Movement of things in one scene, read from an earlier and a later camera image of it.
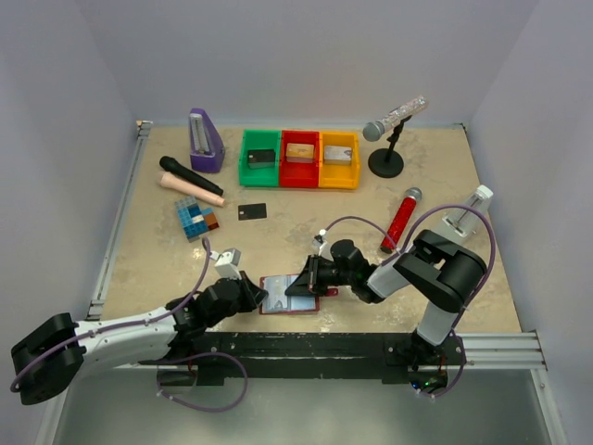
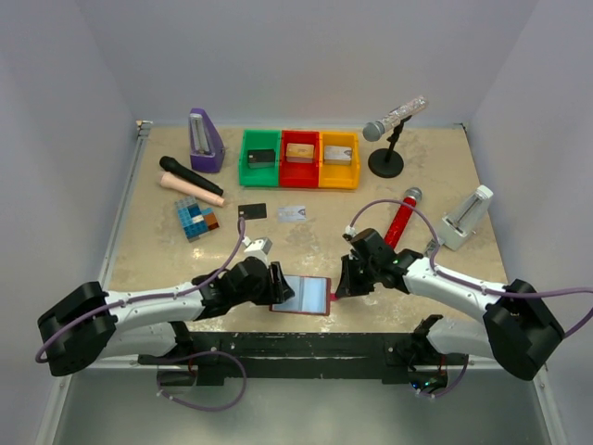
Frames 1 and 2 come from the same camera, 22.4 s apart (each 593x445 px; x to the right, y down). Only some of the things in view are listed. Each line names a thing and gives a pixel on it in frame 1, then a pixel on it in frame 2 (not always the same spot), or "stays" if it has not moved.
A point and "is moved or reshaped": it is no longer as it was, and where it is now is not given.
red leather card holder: [277, 301] is moved or reshaped
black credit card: [252, 211] stays
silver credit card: [277, 300] is moved or reshaped
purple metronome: [206, 146] stays
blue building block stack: [195, 221] stays
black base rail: [325, 357] stays
